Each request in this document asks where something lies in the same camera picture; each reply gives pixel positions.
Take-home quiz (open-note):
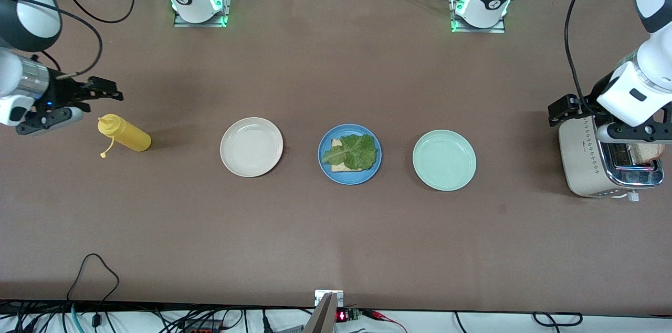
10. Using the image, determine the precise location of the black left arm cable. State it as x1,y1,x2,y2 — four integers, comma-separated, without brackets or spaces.
564,0,628,113

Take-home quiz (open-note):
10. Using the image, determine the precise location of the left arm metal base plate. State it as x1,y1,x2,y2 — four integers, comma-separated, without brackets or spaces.
450,0,507,34

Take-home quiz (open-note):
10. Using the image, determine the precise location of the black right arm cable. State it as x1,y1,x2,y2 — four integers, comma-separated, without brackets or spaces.
0,0,137,79

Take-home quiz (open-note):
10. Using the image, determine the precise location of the beige round plate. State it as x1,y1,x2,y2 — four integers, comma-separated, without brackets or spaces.
219,117,285,178

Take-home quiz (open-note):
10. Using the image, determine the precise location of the thin black looped cable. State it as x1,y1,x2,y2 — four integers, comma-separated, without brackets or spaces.
66,253,120,314

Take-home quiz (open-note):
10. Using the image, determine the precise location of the blue round plate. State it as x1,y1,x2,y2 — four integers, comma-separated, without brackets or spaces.
317,123,383,186

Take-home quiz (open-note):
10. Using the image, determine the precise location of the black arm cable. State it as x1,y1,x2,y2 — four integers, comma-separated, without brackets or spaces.
0,0,137,79
564,0,628,113

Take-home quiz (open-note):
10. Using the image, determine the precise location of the green lettuce leaf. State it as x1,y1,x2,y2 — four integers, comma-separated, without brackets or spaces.
321,133,380,171

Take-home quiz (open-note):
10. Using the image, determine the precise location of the white table edge bracket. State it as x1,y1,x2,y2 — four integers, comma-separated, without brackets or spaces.
314,289,344,308

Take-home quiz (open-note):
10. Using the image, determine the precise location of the yellow mustard squeeze bottle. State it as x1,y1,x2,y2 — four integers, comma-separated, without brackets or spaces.
97,113,152,159

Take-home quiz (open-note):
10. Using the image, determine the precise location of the grey metal camera bar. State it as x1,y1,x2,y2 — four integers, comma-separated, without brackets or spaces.
303,293,338,333

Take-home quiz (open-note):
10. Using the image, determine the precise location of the red clip lead wire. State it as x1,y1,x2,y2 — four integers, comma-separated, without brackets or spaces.
362,309,408,333

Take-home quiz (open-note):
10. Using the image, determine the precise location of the black coiled floor cable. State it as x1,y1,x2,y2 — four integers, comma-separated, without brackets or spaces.
532,311,584,328

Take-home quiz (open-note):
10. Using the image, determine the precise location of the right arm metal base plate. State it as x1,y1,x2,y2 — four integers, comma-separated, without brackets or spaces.
173,0,235,28

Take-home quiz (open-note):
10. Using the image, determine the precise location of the beige chrome two-slot toaster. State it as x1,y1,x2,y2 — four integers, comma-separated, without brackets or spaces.
558,111,665,202

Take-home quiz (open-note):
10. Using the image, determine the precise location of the toasted bread slice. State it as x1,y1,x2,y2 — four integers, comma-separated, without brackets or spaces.
330,137,369,172
629,142,666,162

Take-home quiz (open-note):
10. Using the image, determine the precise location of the light green round plate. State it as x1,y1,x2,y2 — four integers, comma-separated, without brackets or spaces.
412,129,477,192

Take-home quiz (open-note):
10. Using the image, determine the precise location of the teal cable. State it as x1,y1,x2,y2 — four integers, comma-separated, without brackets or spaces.
70,304,86,333

